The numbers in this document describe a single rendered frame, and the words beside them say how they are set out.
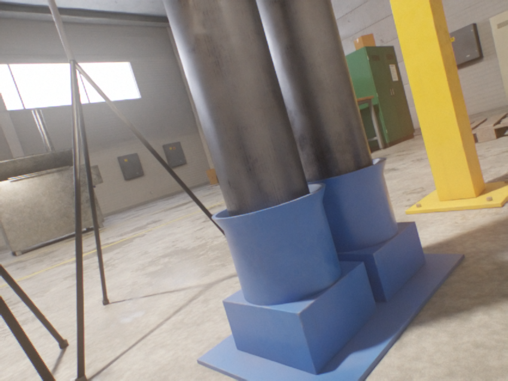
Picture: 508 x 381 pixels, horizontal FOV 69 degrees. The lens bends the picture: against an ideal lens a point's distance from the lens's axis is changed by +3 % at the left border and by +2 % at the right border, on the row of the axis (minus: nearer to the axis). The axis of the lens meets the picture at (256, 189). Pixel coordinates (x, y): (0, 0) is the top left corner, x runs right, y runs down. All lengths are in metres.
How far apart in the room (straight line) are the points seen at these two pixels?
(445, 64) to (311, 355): 1.46
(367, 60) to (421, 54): 4.86
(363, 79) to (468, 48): 3.75
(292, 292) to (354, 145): 0.46
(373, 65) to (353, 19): 4.73
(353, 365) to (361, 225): 0.38
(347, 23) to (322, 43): 10.47
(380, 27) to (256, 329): 10.45
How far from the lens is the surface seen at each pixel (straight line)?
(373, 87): 6.74
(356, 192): 1.05
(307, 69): 1.07
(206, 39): 0.86
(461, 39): 10.11
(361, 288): 0.97
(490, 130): 4.17
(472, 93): 10.29
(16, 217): 7.93
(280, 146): 0.83
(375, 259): 1.03
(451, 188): 1.97
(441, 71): 1.91
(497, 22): 9.62
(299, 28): 1.10
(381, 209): 1.10
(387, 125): 6.76
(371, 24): 11.19
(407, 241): 1.19
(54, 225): 7.98
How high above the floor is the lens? 0.48
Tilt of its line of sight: 5 degrees down
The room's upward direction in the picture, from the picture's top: 17 degrees counter-clockwise
